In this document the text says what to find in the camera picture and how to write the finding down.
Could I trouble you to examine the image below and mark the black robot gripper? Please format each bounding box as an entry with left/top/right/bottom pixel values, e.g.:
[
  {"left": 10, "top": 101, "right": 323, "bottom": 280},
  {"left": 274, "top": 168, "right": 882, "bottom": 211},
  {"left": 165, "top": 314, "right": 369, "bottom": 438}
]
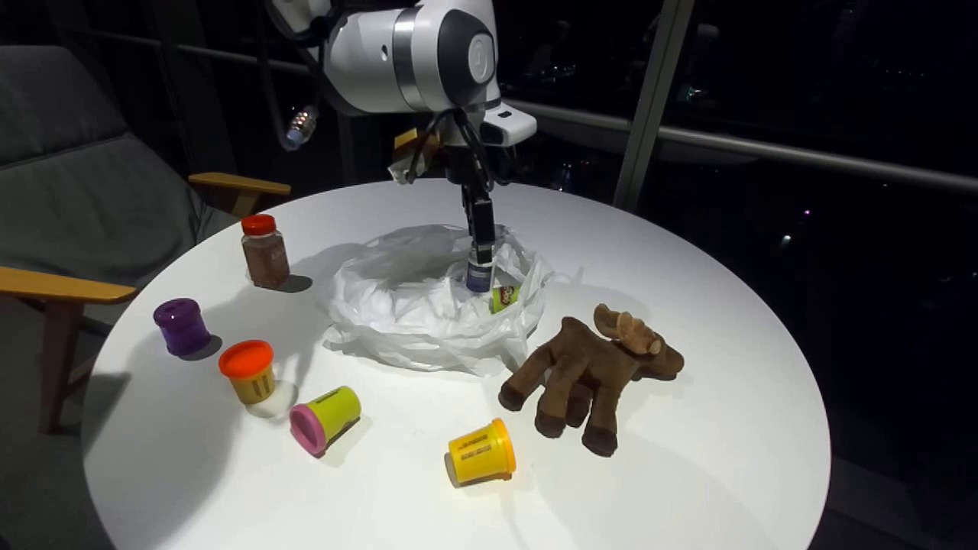
[{"left": 446, "top": 145, "right": 494, "bottom": 251}]

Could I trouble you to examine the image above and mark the white plastic bag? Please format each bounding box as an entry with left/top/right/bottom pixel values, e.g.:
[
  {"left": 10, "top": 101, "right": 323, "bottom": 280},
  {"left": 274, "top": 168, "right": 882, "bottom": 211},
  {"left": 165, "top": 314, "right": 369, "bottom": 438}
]
[{"left": 317, "top": 225, "right": 550, "bottom": 373}]

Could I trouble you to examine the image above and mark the brown plush moose toy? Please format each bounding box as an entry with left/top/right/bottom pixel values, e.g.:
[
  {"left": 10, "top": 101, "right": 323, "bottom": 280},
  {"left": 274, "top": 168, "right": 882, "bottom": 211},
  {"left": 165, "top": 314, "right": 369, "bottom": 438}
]
[{"left": 498, "top": 301, "right": 685, "bottom": 456}]

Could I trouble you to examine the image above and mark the red lid spice jar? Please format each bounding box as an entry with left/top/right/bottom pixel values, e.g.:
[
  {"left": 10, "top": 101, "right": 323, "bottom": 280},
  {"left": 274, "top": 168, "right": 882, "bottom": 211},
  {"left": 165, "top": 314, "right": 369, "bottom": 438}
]
[{"left": 242, "top": 214, "right": 290, "bottom": 288}]

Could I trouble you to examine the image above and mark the yellow play dough tub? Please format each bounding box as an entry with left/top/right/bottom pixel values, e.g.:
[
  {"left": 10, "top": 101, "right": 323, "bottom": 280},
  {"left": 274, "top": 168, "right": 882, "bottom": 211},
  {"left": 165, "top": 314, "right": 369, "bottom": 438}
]
[{"left": 446, "top": 418, "right": 516, "bottom": 487}]

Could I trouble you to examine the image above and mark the red lid play dough tub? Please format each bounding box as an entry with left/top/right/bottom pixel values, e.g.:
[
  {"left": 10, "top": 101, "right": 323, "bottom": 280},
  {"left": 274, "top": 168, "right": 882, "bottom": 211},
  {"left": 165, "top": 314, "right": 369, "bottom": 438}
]
[{"left": 218, "top": 340, "right": 277, "bottom": 407}]

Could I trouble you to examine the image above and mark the pink lid yellow dough tub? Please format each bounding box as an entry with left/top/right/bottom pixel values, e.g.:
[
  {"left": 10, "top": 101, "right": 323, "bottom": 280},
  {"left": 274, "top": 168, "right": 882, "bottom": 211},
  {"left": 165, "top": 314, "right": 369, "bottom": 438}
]
[{"left": 290, "top": 384, "right": 360, "bottom": 458}]

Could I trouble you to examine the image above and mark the purple lid play dough tub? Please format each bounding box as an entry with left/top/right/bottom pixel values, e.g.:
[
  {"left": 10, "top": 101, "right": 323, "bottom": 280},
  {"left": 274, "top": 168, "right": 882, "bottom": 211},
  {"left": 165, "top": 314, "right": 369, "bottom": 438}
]
[{"left": 154, "top": 295, "right": 211, "bottom": 355}]

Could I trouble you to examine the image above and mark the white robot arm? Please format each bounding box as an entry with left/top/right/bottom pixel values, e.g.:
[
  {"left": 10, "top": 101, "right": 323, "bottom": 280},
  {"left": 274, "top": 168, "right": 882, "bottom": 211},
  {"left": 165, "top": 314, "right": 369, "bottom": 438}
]
[{"left": 266, "top": 0, "right": 537, "bottom": 254}]

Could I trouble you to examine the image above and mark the metal window railing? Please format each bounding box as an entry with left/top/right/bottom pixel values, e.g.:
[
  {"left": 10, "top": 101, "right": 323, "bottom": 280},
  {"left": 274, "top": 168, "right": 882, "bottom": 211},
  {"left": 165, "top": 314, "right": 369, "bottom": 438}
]
[{"left": 80, "top": 29, "right": 978, "bottom": 193}]

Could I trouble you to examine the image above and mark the grey armchair with wooden arms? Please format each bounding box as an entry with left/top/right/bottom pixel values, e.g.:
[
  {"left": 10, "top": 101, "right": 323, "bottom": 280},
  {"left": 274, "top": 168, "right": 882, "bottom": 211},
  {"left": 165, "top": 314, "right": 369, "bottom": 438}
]
[{"left": 0, "top": 45, "right": 290, "bottom": 431}]

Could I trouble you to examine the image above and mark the wrist camera mount board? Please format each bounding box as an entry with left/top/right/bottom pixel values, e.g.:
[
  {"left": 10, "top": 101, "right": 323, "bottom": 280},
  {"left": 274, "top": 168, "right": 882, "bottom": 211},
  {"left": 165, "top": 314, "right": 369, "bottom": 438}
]
[{"left": 388, "top": 128, "right": 441, "bottom": 184}]

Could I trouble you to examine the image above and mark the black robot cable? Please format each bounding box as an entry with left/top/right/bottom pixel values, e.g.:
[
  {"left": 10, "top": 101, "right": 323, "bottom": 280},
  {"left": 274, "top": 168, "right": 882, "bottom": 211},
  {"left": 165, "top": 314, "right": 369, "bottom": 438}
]
[{"left": 253, "top": 17, "right": 331, "bottom": 156}]

